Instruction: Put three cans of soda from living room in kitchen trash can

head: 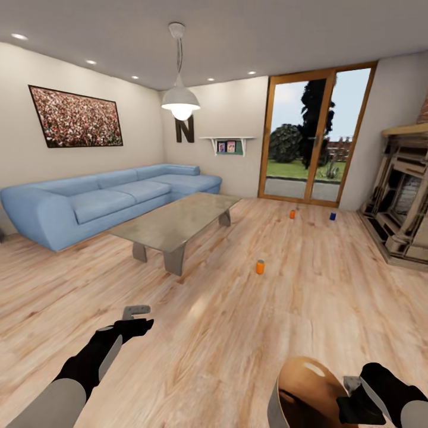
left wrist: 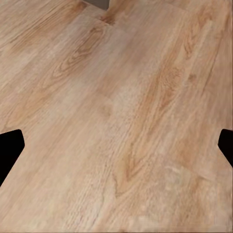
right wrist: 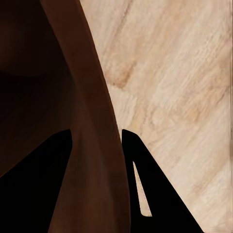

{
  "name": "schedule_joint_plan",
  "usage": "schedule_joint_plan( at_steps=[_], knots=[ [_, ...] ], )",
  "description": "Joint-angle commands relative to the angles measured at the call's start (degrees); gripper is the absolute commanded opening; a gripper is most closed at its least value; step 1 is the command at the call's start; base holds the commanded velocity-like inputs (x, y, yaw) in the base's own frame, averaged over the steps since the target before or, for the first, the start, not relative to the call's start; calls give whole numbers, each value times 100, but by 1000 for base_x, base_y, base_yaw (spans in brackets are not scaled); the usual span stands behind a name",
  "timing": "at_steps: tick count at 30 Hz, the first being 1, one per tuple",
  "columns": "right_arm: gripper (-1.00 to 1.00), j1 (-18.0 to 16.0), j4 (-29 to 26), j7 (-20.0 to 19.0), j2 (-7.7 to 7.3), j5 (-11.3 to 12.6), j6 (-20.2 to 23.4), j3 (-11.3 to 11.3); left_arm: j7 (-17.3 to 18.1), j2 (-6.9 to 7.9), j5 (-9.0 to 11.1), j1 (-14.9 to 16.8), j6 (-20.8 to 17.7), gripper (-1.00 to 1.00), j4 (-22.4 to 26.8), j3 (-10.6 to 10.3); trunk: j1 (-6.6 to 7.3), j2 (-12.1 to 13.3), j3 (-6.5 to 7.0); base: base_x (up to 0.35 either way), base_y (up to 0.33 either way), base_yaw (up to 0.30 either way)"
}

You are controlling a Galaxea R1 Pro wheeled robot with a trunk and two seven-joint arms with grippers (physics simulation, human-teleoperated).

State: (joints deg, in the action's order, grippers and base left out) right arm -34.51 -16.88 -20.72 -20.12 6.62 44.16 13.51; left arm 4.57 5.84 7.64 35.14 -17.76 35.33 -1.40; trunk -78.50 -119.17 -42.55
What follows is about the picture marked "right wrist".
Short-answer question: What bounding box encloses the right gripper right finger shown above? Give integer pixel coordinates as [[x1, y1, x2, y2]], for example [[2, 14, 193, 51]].
[[122, 129, 204, 233]]

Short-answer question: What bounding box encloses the trash can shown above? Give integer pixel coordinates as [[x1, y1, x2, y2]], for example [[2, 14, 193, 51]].
[[0, 0, 131, 233]]

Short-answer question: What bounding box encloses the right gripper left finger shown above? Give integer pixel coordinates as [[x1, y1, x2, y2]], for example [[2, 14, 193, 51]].
[[0, 129, 72, 233]]

